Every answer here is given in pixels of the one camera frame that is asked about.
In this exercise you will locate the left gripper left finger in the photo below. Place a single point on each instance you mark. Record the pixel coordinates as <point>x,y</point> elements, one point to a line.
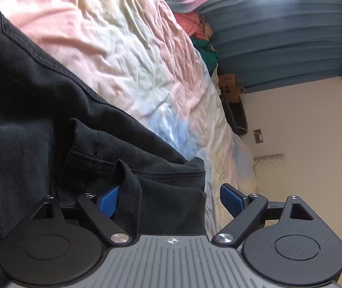
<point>60,243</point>

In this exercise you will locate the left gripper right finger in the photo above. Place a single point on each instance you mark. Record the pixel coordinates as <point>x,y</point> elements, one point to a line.
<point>286,243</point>

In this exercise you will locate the black garment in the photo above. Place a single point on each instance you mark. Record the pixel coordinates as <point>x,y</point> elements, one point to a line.
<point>57,136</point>

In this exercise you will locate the quilted cream pillow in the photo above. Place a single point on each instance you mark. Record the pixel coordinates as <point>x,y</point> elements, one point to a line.
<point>272,179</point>

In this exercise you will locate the black armchair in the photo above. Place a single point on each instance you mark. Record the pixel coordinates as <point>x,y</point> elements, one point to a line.
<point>235,116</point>

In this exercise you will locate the teal right curtain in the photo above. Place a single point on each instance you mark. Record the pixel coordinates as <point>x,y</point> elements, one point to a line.
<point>268,44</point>

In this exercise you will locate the green clothing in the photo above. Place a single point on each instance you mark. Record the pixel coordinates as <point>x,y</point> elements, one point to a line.
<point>207,52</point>

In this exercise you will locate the pastel bed sheet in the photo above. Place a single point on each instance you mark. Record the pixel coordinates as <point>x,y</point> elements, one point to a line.
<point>135,55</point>

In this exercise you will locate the pink clothing pile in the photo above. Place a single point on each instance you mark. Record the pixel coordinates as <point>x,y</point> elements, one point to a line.
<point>190,23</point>

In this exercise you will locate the wall power socket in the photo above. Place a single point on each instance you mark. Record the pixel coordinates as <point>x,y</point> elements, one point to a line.
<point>258,136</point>

